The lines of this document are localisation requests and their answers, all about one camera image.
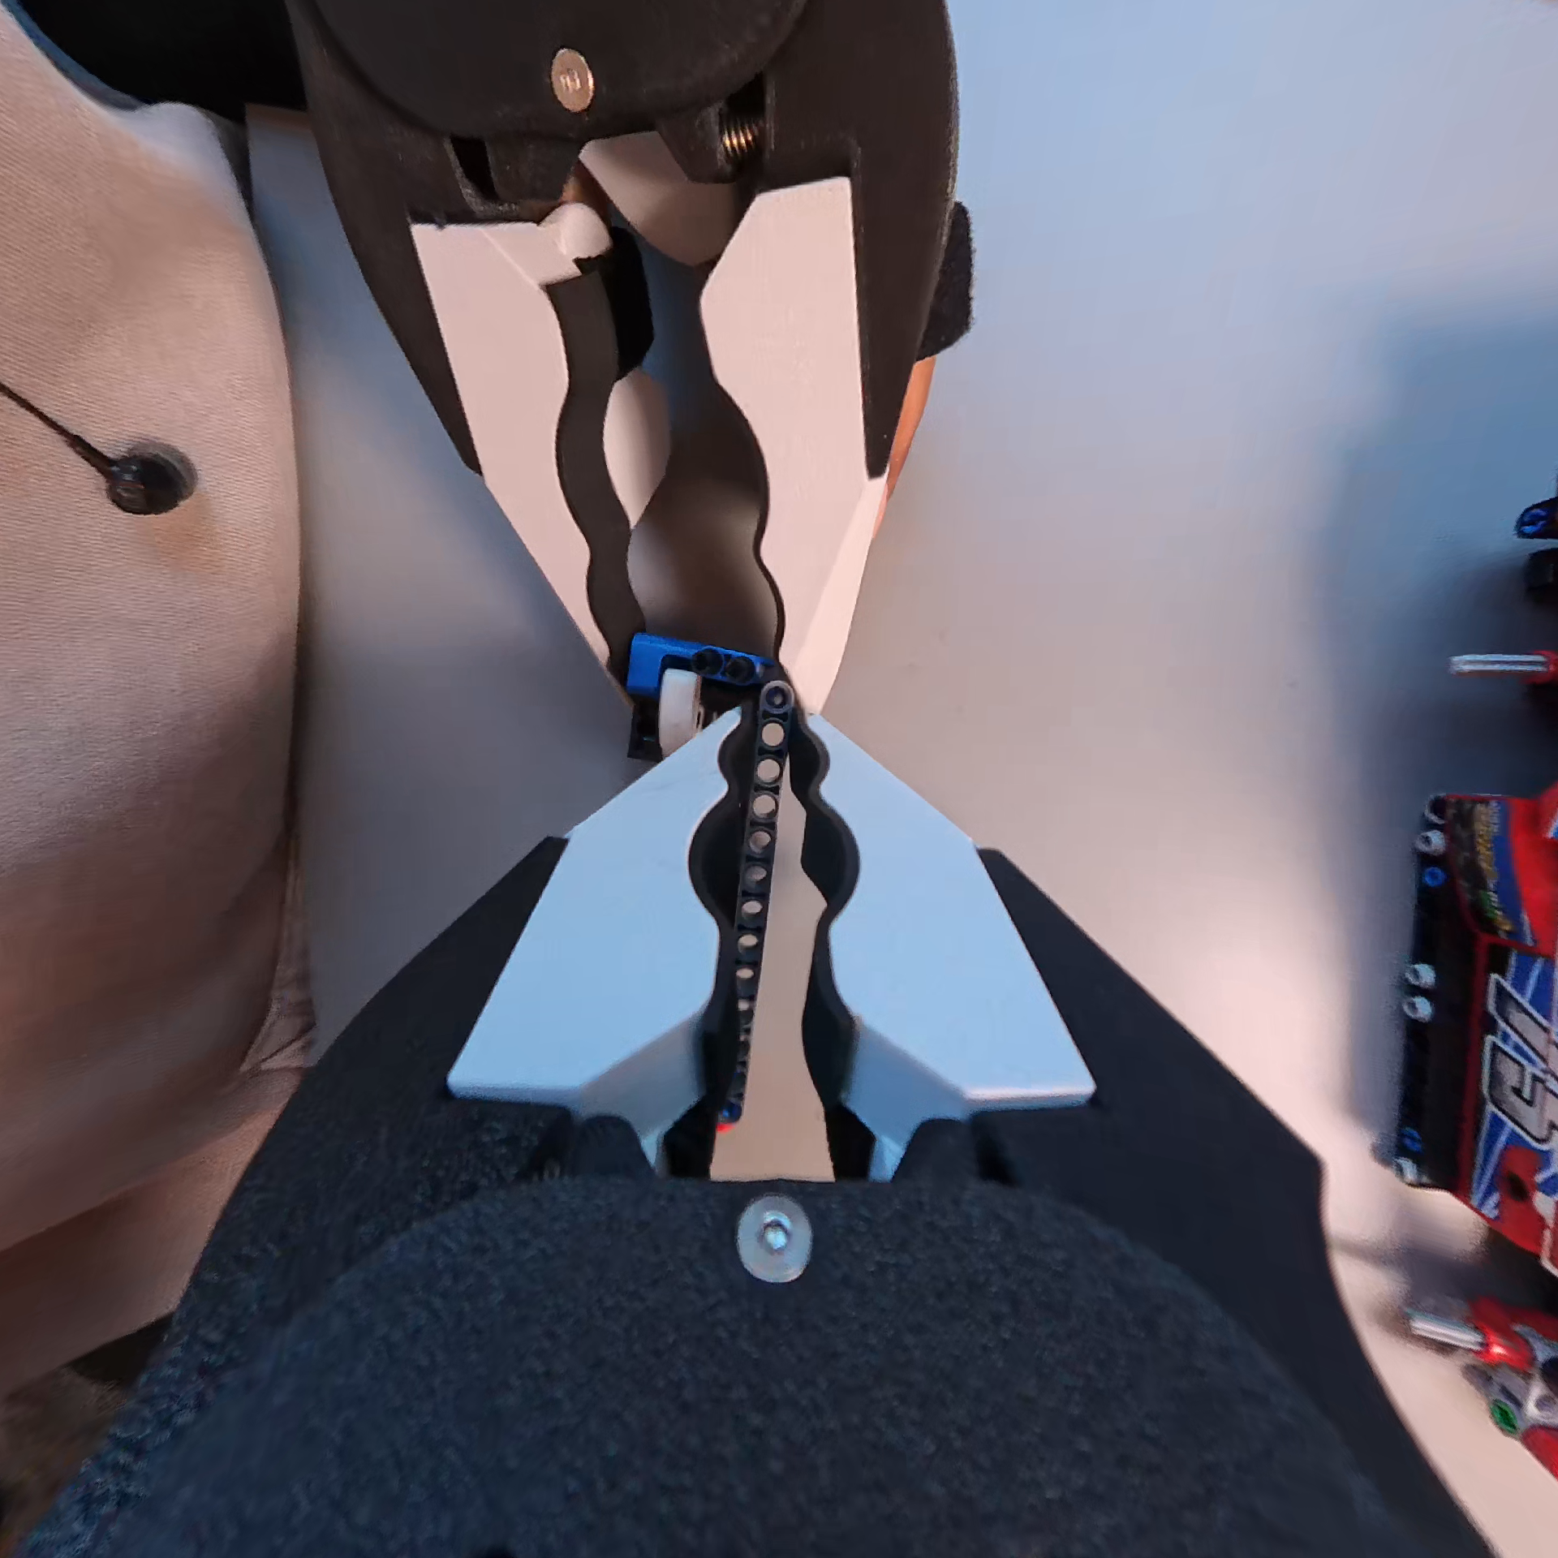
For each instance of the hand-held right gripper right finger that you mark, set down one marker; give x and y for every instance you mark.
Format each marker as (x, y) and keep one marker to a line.
(950, 973)

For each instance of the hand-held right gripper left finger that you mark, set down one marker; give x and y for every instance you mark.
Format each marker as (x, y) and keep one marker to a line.
(596, 960)

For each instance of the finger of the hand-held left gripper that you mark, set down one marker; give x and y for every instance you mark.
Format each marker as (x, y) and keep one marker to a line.
(804, 365)
(500, 365)

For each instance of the long grey lego beam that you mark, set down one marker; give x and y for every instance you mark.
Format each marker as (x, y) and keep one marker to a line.
(761, 840)

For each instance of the black lego spoiler assembly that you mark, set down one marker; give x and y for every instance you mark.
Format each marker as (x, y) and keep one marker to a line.
(652, 656)

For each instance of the red white blue lego car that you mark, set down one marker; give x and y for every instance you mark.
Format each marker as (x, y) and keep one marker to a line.
(1498, 973)

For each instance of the person's left hand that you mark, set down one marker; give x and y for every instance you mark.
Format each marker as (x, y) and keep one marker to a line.
(913, 413)

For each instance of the black wrist rest pad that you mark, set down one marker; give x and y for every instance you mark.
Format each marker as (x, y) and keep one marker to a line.
(171, 48)

